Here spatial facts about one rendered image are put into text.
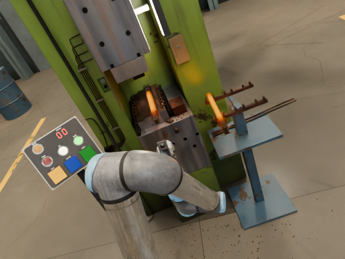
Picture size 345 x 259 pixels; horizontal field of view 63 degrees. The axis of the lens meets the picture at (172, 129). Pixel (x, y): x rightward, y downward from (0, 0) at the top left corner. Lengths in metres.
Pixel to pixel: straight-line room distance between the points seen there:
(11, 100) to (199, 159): 4.75
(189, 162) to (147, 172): 1.23
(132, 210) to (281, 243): 1.45
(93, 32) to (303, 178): 1.85
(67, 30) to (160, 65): 0.75
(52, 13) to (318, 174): 2.14
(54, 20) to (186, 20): 0.73
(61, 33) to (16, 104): 4.53
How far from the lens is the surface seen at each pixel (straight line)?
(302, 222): 2.24
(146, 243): 0.95
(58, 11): 1.74
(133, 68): 1.65
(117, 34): 1.59
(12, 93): 6.18
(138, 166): 0.76
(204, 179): 2.12
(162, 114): 1.79
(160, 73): 2.20
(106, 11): 1.57
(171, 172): 0.79
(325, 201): 2.34
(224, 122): 1.51
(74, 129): 1.74
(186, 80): 1.88
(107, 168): 0.81
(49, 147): 1.73
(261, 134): 1.82
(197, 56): 1.85
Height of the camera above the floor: 1.86
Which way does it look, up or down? 34 degrees down
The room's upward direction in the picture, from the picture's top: 24 degrees counter-clockwise
